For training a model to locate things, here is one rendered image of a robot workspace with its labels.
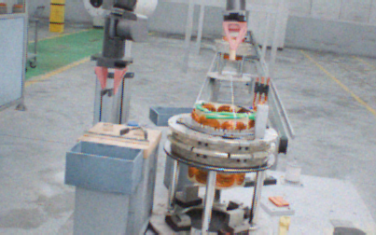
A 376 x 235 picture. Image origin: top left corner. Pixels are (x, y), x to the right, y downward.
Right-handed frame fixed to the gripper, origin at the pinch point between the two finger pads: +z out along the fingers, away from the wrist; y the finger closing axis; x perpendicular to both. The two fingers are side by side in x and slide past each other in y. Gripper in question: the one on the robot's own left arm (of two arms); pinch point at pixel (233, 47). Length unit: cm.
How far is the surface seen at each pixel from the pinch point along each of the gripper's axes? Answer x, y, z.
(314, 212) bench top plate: -27, 42, 46
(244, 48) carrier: 14, 279, -78
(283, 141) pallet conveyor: -17, 140, 12
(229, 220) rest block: -0.8, 5.5, 48.9
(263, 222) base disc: -10, 21, 50
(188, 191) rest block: 13.9, 19.1, 41.6
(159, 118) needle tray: 25.6, 22.9, 18.3
